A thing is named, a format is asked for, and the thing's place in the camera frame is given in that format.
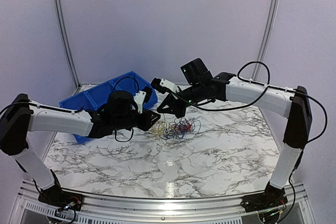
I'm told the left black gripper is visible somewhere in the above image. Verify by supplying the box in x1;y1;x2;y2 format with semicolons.
113;108;161;132

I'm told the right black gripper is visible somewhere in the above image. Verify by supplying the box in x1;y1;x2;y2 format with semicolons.
157;82;205;118

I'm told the yellow wire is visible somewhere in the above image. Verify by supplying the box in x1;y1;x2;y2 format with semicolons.
149;121;170;137

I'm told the red wire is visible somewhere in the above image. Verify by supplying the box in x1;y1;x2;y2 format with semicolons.
173;119;192;133

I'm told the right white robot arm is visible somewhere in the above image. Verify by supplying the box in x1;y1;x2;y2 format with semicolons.
151;58;312;207

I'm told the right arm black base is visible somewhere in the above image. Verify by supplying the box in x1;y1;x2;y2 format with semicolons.
240;182;288;212

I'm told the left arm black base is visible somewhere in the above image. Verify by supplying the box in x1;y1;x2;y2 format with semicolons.
38;179;84;211

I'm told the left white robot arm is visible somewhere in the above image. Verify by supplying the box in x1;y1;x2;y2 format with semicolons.
1;91;161;206

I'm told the blue three-compartment plastic bin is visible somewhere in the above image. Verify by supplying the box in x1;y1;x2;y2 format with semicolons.
59;71;158;143

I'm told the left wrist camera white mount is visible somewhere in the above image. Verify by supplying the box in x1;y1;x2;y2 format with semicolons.
133;86;153;114

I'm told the aluminium front rail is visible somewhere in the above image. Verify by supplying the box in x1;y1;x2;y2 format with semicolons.
9;181;316;223

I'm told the right aluminium corner post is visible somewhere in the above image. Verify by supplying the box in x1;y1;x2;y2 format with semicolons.
254;0;282;78

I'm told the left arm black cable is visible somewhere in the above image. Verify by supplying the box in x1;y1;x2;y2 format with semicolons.
0;76;140;142

